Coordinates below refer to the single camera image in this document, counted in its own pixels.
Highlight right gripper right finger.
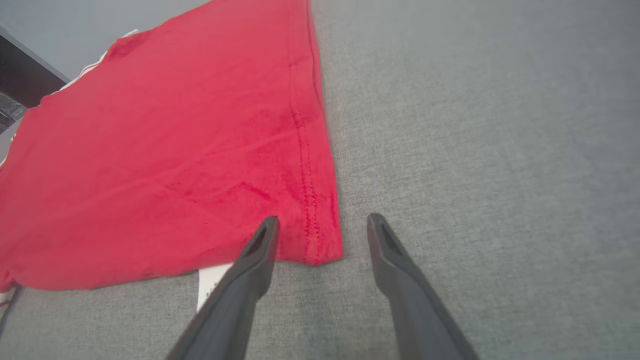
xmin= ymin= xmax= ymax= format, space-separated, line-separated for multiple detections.
xmin=366 ymin=212 xmax=481 ymax=360

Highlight red and white shorts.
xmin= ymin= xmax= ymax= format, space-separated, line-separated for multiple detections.
xmin=0 ymin=0 xmax=345 ymax=321

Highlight cream perforated laundry basket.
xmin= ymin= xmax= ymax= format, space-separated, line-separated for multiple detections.
xmin=0 ymin=92 xmax=29 ymax=134

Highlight dark cabinet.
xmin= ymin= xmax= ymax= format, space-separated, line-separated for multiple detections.
xmin=0 ymin=26 xmax=71 ymax=109

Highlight grey fabric sofa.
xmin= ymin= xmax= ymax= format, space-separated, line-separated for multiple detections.
xmin=0 ymin=0 xmax=640 ymax=360

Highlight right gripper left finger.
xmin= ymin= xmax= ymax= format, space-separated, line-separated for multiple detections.
xmin=165 ymin=215 xmax=281 ymax=360

